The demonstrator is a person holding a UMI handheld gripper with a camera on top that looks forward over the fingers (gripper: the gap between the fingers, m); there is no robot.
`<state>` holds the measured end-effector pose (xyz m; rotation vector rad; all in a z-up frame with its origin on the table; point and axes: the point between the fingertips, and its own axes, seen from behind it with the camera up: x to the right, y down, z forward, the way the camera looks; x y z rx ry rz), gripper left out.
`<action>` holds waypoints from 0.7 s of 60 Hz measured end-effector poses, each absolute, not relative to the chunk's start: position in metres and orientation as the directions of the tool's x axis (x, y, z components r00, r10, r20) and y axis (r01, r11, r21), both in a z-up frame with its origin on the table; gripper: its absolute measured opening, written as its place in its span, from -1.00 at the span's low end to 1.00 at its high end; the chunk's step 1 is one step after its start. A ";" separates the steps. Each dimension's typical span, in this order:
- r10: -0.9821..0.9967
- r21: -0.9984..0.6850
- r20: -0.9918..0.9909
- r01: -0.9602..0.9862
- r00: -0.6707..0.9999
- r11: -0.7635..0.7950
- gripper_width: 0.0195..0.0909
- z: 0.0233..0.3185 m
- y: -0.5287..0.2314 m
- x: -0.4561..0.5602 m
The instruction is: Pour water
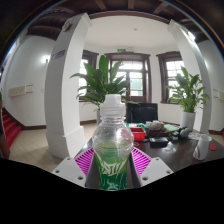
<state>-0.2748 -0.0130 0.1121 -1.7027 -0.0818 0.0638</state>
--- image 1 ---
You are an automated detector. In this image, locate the dark framed window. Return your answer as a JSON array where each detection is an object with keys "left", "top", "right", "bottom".
[
  {"left": 79, "top": 49, "right": 100, "bottom": 102},
  {"left": 156, "top": 50, "right": 186, "bottom": 105}
]

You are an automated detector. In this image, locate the red plastic box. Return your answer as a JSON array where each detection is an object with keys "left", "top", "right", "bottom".
[{"left": 129, "top": 127, "right": 147, "bottom": 142}]

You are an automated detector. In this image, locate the large plant in white pot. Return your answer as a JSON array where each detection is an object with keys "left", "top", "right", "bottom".
[
  {"left": 167, "top": 65, "right": 211, "bottom": 132},
  {"left": 70, "top": 54, "right": 132, "bottom": 125}
]

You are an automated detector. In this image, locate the white mug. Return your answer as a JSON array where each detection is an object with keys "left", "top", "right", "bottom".
[{"left": 192, "top": 134, "right": 213, "bottom": 161}]

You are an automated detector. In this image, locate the grey microphone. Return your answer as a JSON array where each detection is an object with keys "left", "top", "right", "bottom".
[{"left": 179, "top": 127, "right": 191, "bottom": 138}]

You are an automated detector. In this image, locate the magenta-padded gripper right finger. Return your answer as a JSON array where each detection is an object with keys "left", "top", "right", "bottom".
[{"left": 128, "top": 147, "right": 174, "bottom": 190}]

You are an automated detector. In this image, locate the black chair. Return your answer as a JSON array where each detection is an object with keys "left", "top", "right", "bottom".
[{"left": 125, "top": 102, "right": 159, "bottom": 125}]

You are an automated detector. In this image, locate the clear green-label drink bottle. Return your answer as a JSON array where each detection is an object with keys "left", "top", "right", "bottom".
[{"left": 92, "top": 93, "right": 135, "bottom": 192}]

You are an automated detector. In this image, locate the light green packet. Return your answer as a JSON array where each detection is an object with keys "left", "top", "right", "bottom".
[{"left": 163, "top": 123, "right": 180, "bottom": 133}]

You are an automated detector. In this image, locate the small black box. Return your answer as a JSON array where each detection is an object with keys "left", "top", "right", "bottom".
[{"left": 148, "top": 136, "right": 170, "bottom": 149}]

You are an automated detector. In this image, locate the dark wooden glazed door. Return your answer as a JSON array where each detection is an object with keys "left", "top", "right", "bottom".
[{"left": 104, "top": 51, "right": 153, "bottom": 104}]

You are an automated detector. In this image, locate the box of wrapped snacks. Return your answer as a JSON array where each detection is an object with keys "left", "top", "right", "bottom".
[{"left": 145, "top": 120, "right": 165, "bottom": 137}]

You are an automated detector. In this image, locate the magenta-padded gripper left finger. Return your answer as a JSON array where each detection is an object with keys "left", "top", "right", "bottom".
[{"left": 51, "top": 147, "right": 100, "bottom": 190}]

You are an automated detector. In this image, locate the printed paper booklet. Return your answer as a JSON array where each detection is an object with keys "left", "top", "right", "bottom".
[{"left": 188, "top": 131, "right": 205, "bottom": 141}]

